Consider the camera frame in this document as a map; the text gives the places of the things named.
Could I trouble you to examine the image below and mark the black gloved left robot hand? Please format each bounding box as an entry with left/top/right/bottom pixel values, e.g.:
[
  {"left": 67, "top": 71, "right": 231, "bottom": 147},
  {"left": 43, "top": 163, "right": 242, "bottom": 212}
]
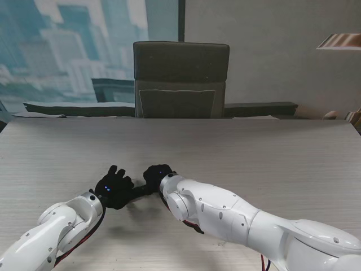
[{"left": 94, "top": 165, "right": 135, "bottom": 211}]

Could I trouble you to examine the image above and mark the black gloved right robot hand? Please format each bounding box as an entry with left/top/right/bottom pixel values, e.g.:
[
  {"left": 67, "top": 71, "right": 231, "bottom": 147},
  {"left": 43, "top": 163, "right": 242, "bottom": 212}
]
[{"left": 143, "top": 163, "right": 174, "bottom": 196}]

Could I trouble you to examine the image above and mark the black remote control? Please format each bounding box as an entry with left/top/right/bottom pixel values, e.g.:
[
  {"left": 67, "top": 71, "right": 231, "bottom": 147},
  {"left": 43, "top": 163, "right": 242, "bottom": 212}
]
[{"left": 128, "top": 183, "right": 151, "bottom": 203}]

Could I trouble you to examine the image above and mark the long dark low cabinet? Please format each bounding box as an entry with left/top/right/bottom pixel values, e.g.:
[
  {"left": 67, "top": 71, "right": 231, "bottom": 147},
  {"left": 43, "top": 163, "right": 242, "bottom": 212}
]
[{"left": 23, "top": 100, "right": 136, "bottom": 117}]

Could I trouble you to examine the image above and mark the grey office chair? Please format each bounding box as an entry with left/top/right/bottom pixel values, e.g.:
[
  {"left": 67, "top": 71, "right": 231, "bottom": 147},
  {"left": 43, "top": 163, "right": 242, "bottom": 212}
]
[{"left": 133, "top": 40, "right": 230, "bottom": 119}]

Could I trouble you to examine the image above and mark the grey paper sheet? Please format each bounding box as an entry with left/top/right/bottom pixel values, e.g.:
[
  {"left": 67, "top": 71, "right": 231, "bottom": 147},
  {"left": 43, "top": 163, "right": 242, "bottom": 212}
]
[{"left": 12, "top": 112, "right": 68, "bottom": 119}]

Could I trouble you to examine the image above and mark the short dark low cabinet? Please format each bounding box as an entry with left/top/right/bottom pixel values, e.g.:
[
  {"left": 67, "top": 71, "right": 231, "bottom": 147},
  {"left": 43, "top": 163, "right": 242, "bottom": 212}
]
[{"left": 224, "top": 101, "right": 299, "bottom": 117}]

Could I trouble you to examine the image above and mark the dark object at table corner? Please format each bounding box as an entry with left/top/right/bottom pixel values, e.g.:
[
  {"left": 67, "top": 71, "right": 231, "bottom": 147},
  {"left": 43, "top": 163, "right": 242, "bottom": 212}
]
[{"left": 0, "top": 100, "right": 8, "bottom": 133}]

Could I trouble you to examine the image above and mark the brown wooden furniture edge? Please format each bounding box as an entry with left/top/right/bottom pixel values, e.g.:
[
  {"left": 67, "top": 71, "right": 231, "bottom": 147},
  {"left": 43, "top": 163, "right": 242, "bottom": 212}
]
[{"left": 345, "top": 108, "right": 361, "bottom": 132}]

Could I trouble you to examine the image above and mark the red black left arm cable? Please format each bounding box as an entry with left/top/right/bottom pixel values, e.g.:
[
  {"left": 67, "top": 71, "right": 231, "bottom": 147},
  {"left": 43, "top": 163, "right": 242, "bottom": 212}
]
[{"left": 53, "top": 207, "right": 107, "bottom": 268}]

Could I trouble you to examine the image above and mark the red black arm cable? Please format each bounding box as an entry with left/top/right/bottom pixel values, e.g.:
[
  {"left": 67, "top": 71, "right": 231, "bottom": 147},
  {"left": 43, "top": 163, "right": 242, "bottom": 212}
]
[
  {"left": 260, "top": 253, "right": 274, "bottom": 271},
  {"left": 53, "top": 207, "right": 107, "bottom": 268}
]

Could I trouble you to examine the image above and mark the red black right arm cable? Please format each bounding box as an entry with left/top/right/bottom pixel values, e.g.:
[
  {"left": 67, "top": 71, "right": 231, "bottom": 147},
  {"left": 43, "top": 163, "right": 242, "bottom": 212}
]
[{"left": 260, "top": 253, "right": 274, "bottom": 271}]

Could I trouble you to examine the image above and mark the dark window frame post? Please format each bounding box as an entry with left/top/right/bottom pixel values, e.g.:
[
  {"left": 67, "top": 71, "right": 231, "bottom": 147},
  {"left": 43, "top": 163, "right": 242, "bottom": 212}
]
[{"left": 178, "top": 0, "right": 186, "bottom": 42}]

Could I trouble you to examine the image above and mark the wooden wall shelf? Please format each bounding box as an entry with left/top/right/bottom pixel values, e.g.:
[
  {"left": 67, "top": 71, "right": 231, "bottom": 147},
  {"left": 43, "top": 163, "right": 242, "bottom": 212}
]
[{"left": 315, "top": 33, "right": 361, "bottom": 51}]

